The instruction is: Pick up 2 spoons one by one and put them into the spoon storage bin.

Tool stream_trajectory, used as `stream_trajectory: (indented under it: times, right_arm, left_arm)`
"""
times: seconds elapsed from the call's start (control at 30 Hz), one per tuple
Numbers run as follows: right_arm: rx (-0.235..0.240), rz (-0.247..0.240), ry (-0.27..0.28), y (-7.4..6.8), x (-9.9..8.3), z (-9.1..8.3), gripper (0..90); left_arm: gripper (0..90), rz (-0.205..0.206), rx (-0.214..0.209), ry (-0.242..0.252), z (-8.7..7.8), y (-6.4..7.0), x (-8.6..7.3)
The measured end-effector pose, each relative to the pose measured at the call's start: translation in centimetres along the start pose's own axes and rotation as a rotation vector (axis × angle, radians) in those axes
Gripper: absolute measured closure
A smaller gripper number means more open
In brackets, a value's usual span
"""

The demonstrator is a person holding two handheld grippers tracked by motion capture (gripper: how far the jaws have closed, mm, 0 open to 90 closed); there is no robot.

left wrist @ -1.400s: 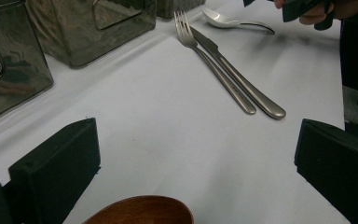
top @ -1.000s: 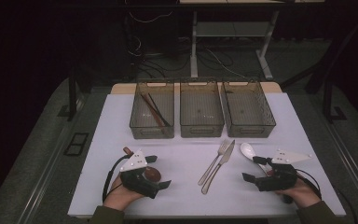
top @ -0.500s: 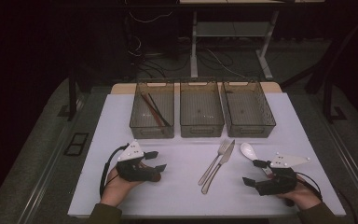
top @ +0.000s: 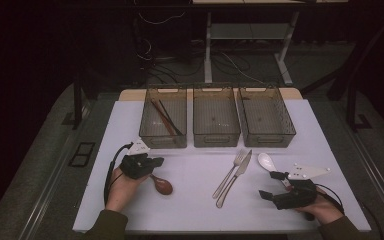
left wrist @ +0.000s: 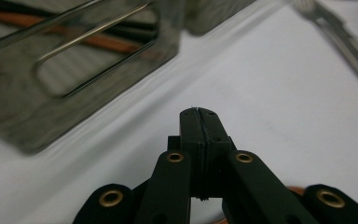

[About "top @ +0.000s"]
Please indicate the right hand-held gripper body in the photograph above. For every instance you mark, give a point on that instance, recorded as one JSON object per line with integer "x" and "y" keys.
{"x": 296, "y": 196}

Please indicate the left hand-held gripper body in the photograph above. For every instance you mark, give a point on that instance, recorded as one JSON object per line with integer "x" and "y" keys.
{"x": 135, "y": 166}

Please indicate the white ceramic spoon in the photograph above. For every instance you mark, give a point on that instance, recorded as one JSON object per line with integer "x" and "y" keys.
{"x": 266, "y": 161}

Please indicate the red-brown wooden spoon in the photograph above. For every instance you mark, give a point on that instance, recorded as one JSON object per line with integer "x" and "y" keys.
{"x": 164, "y": 187}

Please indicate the transparent brown plastic bin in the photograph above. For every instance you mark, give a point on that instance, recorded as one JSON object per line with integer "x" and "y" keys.
{"x": 216, "y": 116}
{"x": 266, "y": 116}
{"x": 163, "y": 130}

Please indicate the silver metal knife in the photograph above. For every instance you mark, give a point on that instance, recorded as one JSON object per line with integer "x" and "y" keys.
{"x": 245, "y": 164}

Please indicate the red-brown chopstick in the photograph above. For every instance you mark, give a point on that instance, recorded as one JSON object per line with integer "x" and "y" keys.
{"x": 163, "y": 116}

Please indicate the person's right hand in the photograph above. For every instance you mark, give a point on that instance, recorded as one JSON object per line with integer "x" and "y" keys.
{"x": 323, "y": 208}

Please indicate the person's left hand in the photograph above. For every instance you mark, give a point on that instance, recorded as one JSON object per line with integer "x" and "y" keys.
{"x": 121, "y": 193}

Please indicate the silver metal fork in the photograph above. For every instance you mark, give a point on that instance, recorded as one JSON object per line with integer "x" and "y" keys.
{"x": 240, "y": 159}

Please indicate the white table mat board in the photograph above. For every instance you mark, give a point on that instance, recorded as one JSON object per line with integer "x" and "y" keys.
{"x": 193, "y": 220}

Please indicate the black metal stand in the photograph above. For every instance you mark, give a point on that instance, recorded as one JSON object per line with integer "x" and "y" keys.
{"x": 77, "y": 106}
{"x": 351, "y": 110}

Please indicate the black floor socket frame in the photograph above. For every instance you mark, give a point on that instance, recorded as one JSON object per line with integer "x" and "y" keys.
{"x": 81, "y": 154}

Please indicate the metal floor rail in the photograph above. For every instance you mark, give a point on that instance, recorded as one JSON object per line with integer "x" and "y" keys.
{"x": 46, "y": 186}
{"x": 376, "y": 180}

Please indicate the white metal desk frame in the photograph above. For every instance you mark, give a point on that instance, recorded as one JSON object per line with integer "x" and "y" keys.
{"x": 208, "y": 50}

